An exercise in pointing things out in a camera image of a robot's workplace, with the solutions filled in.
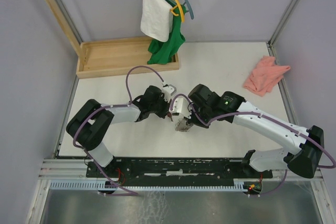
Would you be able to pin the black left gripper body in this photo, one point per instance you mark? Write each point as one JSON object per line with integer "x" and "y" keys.
{"x": 160, "y": 107}

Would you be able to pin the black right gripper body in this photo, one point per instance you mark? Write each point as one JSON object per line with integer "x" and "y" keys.
{"x": 200, "y": 117}

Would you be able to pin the key with red tag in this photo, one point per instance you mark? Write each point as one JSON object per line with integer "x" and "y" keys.
{"x": 170, "y": 116}

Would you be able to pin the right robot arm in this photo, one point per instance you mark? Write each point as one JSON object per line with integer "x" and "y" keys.
{"x": 300, "y": 147}

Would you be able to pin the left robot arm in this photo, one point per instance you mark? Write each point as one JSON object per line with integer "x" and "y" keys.
{"x": 90, "y": 124}

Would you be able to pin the green garment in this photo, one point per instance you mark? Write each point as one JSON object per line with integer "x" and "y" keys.
{"x": 162, "y": 52}

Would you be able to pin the wooden tray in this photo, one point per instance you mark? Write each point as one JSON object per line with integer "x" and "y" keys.
{"x": 113, "y": 57}

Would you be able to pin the pink cloth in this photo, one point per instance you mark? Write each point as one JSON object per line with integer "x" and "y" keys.
{"x": 265, "y": 76}

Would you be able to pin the white towel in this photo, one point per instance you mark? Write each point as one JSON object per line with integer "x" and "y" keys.
{"x": 157, "y": 19}

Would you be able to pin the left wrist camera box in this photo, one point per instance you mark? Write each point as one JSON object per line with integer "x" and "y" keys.
{"x": 169, "y": 90}

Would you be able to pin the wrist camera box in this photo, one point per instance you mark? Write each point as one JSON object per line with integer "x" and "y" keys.
{"x": 169, "y": 90}
{"x": 180, "y": 107}

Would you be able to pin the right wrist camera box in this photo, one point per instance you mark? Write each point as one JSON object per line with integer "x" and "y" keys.
{"x": 180, "y": 107}

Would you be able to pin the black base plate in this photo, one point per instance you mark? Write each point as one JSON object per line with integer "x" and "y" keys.
{"x": 134, "y": 171}

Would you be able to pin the white slotted cable duct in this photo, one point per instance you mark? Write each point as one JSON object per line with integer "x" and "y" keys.
{"x": 104, "y": 185}

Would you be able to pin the wooden rack post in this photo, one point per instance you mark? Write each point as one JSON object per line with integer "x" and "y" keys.
{"x": 63, "y": 21}

